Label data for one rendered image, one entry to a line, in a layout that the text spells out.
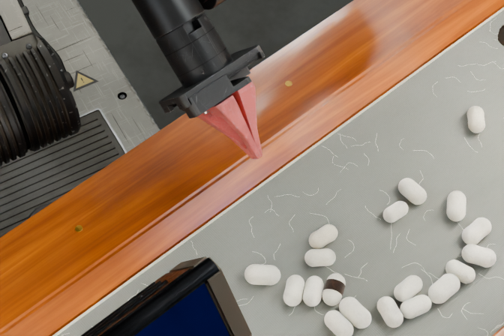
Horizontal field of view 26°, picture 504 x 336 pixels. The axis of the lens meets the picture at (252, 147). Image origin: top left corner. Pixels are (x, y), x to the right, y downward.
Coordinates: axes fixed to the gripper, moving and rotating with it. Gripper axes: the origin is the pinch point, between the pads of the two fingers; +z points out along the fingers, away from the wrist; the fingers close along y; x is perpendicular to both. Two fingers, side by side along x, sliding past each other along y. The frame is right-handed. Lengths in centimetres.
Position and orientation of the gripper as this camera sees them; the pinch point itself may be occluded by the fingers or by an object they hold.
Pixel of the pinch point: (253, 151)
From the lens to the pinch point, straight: 110.7
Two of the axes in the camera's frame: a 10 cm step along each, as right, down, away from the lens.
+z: 5.0, 8.5, 1.8
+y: 7.6, -5.3, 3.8
